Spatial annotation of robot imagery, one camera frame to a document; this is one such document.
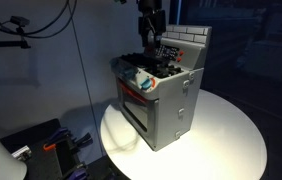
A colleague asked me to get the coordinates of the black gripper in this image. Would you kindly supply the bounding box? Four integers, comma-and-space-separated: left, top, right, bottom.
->
137, 8, 167, 49

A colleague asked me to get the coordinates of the black stove keypad panel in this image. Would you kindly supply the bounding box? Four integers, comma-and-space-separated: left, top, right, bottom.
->
154, 44, 179, 62

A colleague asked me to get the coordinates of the black stove burner grate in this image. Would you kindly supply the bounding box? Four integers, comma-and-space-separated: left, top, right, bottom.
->
120, 52, 184, 80

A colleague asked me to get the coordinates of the red stove dial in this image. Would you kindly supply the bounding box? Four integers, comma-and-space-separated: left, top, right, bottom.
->
149, 77, 157, 90

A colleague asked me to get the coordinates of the blue stove knob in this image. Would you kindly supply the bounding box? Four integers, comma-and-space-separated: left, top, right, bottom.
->
139, 78, 151, 90

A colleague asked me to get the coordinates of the grey toy stove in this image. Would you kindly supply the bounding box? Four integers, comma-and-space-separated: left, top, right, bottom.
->
110, 24, 213, 153

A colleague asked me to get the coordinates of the black stand bar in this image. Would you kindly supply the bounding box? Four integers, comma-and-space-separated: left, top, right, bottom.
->
0, 39, 32, 50

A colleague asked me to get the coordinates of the orange clamp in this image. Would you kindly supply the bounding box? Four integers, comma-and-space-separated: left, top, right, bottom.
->
42, 142, 57, 152

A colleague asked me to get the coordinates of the black equipment case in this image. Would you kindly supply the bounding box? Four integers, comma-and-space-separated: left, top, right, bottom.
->
0, 118, 84, 180

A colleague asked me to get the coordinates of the black cable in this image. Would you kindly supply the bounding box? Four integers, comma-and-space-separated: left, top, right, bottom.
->
22, 0, 71, 36
30, 0, 79, 39

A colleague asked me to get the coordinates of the purple handled clamp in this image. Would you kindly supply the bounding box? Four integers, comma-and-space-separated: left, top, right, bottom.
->
46, 127, 73, 145
73, 132, 94, 148
61, 162, 89, 180

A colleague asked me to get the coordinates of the black camera on stand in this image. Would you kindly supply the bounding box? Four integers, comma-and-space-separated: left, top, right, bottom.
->
9, 15, 31, 28

